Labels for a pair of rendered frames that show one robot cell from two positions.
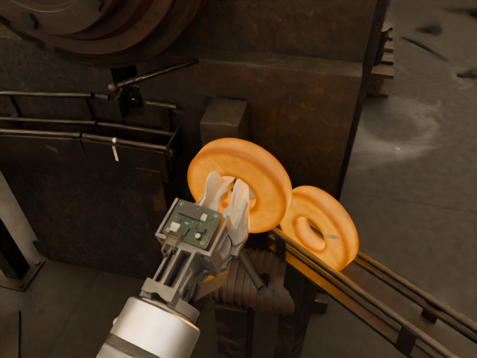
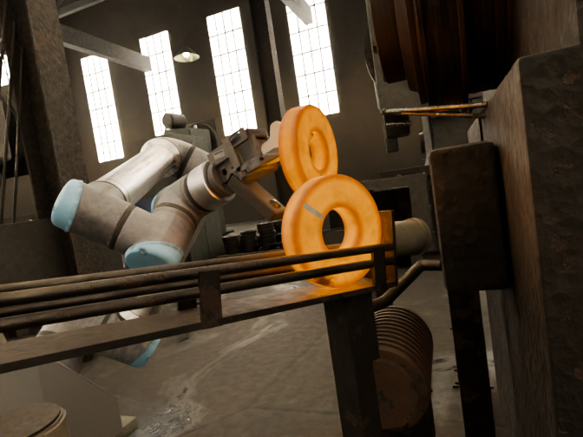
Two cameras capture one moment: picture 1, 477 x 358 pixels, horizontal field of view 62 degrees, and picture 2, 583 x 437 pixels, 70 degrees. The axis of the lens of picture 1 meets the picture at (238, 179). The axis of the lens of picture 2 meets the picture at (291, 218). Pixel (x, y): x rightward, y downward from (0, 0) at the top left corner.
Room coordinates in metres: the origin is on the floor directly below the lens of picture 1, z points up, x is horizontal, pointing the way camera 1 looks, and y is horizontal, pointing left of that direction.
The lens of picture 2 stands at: (0.45, -0.70, 0.77)
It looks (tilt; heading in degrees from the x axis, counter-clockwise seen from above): 4 degrees down; 97
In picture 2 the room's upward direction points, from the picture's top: 8 degrees counter-clockwise
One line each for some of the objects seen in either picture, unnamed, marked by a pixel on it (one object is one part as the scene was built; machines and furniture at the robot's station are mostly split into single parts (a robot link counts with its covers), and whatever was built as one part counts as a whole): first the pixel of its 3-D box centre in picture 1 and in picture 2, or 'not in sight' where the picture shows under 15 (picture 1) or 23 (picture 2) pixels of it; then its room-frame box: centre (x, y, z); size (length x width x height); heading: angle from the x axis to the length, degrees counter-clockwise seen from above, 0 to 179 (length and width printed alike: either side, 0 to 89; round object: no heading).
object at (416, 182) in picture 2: not in sight; (370, 218); (0.68, 3.09, 0.39); 1.03 x 0.83 x 0.79; 170
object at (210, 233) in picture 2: not in sight; (184, 205); (-1.28, 3.72, 0.75); 0.70 x 0.48 x 1.50; 76
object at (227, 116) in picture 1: (226, 155); (469, 216); (0.66, 0.02, 0.68); 0.11 x 0.08 x 0.24; 166
